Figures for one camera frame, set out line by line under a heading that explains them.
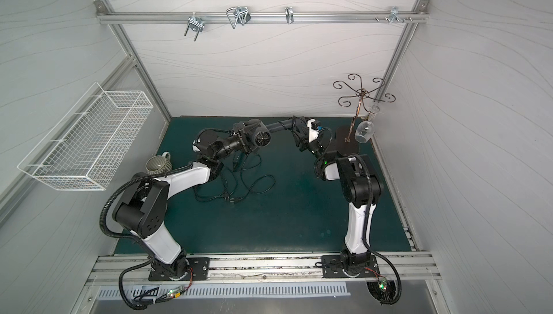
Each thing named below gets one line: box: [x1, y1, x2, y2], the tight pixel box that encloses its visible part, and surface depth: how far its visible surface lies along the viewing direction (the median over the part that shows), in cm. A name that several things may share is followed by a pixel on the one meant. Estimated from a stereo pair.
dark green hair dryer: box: [232, 151, 243, 173], surface depth 103 cm
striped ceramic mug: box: [145, 151, 173, 176], surface depth 98 cm
